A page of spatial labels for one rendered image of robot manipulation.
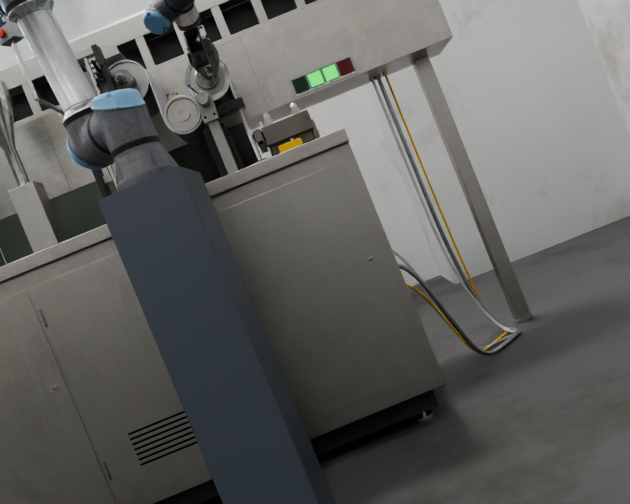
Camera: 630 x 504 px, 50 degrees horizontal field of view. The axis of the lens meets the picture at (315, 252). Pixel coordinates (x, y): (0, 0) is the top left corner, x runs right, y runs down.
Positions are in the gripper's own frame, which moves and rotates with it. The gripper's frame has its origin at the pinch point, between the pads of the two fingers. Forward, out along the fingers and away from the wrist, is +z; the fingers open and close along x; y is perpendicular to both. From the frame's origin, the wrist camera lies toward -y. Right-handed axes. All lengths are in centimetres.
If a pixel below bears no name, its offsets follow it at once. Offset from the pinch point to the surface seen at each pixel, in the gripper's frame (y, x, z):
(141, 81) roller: 9.6, 22.2, -1.7
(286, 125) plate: -17.5, -16.1, 15.2
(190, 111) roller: -2.2, 11.1, 7.7
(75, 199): 14, 66, 37
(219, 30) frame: 43.2, -7.6, 12.6
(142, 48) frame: 47, 22, 10
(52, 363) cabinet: -64, 73, 25
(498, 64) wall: 132, -163, 163
